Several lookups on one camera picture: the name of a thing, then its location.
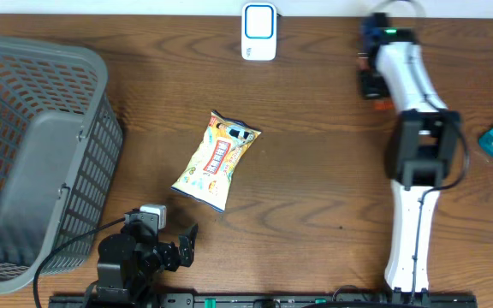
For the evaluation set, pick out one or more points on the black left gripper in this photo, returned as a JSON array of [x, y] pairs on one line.
[[171, 259]]

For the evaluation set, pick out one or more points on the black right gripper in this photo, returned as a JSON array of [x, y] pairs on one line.
[[367, 91]]

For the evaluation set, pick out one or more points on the red Top candy bar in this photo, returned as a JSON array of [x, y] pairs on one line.
[[383, 104]]

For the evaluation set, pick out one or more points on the yellow snack bag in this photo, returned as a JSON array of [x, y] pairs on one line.
[[209, 172]]

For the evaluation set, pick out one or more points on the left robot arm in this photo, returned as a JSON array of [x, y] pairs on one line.
[[129, 261]]

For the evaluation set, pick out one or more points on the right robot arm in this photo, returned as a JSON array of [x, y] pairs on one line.
[[421, 148]]

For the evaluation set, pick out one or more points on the white barcode scanner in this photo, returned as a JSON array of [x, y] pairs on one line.
[[258, 31]]

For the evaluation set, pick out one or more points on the grey plastic basket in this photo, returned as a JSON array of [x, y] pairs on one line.
[[60, 143]]

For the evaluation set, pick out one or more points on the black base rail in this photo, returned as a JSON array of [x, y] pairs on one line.
[[350, 299]]

